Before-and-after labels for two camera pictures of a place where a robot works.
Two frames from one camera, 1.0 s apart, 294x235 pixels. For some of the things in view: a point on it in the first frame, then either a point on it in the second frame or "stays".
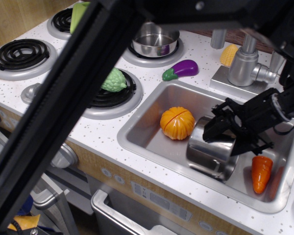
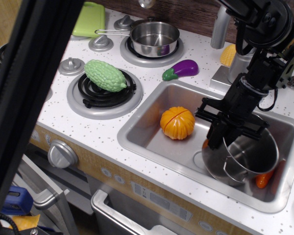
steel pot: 212,159 -> 240,157
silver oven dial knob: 65,156 stays
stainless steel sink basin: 264,178 stays
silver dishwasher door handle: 107,214 stays
